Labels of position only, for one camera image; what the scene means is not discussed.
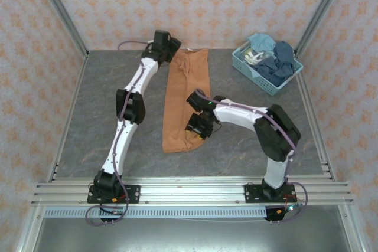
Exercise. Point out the orange cartoon print t-shirt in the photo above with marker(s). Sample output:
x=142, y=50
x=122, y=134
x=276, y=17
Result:
x=177, y=101

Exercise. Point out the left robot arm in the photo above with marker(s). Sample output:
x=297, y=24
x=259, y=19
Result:
x=122, y=142

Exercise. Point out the aluminium cross beam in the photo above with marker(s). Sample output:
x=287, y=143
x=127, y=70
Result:
x=192, y=190

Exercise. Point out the light blue plastic basket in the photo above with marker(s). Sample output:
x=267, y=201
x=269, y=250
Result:
x=260, y=82

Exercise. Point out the white green print t-shirt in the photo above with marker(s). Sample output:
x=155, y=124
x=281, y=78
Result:
x=252, y=56

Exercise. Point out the dark navy t-shirt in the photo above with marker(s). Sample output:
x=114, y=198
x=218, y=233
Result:
x=271, y=72

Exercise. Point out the light blue t-shirt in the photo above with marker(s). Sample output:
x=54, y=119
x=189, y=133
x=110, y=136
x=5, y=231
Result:
x=261, y=42

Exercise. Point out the grey metal bottom panel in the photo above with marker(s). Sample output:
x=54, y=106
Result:
x=192, y=237

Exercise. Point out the slate blue t-shirt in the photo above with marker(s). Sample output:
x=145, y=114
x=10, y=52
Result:
x=285, y=52

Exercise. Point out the small circuit board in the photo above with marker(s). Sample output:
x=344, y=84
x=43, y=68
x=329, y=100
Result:
x=117, y=212

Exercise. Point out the aluminium table side rail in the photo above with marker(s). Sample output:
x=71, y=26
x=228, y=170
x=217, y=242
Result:
x=310, y=101
x=80, y=72

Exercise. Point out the black lower bracket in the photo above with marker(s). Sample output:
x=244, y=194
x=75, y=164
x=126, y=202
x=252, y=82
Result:
x=270, y=219
x=103, y=220

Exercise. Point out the aluminium frame post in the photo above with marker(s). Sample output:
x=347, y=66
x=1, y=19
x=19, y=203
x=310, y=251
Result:
x=323, y=7
x=60, y=7

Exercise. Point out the aluminium lower frame rail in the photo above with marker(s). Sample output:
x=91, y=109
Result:
x=353, y=234
x=24, y=243

